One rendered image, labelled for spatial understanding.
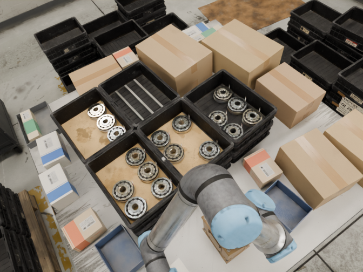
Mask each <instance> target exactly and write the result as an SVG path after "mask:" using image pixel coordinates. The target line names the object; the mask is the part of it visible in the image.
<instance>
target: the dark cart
mask: <svg viewBox="0 0 363 272"><path fill-rule="evenodd" d="M11 149H15V150H16V151H17V152H18V153H19V152H21V151H22V149H21V148H20V146H19V142H18V139H17V136H16V133H15V130H14V128H13V125H12V123H11V120H10V117H9V115H8V112H7V110H6V107H5V105H4V102H3V101H2V100H1V99H0V155H1V154H3V153H5V152H7V151H9V150H11Z"/></svg>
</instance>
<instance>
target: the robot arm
mask: <svg viewBox="0 0 363 272"><path fill-rule="evenodd" d="M198 206H199V207H200V209H201V211H202V213H203V215H204V217H205V219H206V221H207V223H208V224H209V226H210V228H211V232H212V234H213V236H214V238H215V239H216V240H217V241H218V243H219V244H220V245H221V246H222V247H224V248H226V249H235V248H240V247H243V246H245V245H247V244H249V243H251V242H252V243H253V244H254V246H255V247H256V248H257V249H258V250H259V251H260V252H262V253H264V255H265V256H266V259H267V260H268V261H269V263H275V262H277V261H279V260H281V259H282V258H284V257H285V256H287V255H288V254H290V253H291V252H293V251H294V250H296V248H297V244H296V242H295V241H294V238H292V237H291V235H290V234H289V232H288V231H287V230H286V228H285V227H284V225H283V224H282V223H281V222H280V220H279V219H278V217H277V216H276V215H275V213H274V212H273V211H274V210H275V203H274V202H273V200H272V199H271V198H270V197H269V196H268V195H266V194H265V193H263V192H262V191H259V190H257V189H250V190H249V191H247V192H246V193H245V194H244V193H243V192H242V190H241V189H240V187H239V186H238V184H237V183H236V181H235V180H234V178H233V177H232V175H231V174H230V173H229V171H228V170H226V169H225V168H224V167H221V166H219V165H216V164H201V165H198V166H196V167H194V168H192V169H190V170H189V171H188V172H187V173H186V174H185V175H184V176H183V177H182V179H181V180H180V182H179V184H178V191H177V193H176V194H175V196H174V197H173V199H172V200H171V202H170V203H169V205H168V206H167V208H166V209H165V210H164V212H163V214H162V215H161V217H160V218H159V220H158V221H157V223H156V224H155V226H154V227H153V229H152V230H149V231H146V232H144V233H143V234H142V235H140V236H139V238H138V245H139V250H140V252H141V255H142V258H143V261H144V264H145V268H146V271H147V272H177V269H176V268H175V267H174V268H170V266H169V264H168V261H167V259H166V256H165V253H164V250H165V249H166V248H167V247H168V245H169V244H170V243H171V241H172V240H173V239H174V237H175V236H176V235H177V234H178V232H179V231H180V230H181V228H182V227H183V225H184V224H185V223H186V221H187V220H188V219H189V217H190V216H191V215H192V213H193V212H194V211H195V210H196V208H197V207H198Z"/></svg>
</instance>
